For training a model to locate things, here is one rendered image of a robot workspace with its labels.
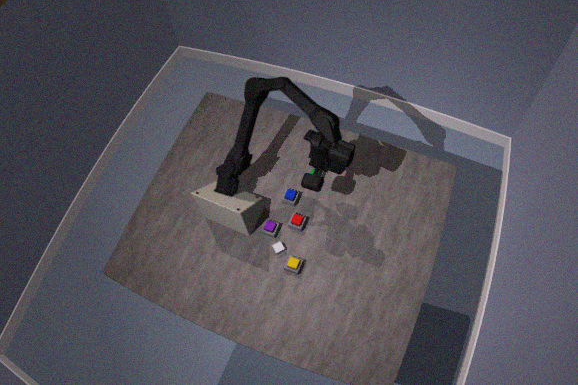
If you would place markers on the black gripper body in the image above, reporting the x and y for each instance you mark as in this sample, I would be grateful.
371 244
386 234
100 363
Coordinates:
312 181

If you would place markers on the purple button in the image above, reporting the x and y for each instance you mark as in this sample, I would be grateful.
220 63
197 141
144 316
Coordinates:
270 228

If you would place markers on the red button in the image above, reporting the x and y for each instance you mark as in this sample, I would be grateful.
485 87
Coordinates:
297 222

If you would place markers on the blue button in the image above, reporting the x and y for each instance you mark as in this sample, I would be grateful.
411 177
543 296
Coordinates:
290 197

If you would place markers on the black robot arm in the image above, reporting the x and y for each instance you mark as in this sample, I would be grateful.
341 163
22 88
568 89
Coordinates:
325 142

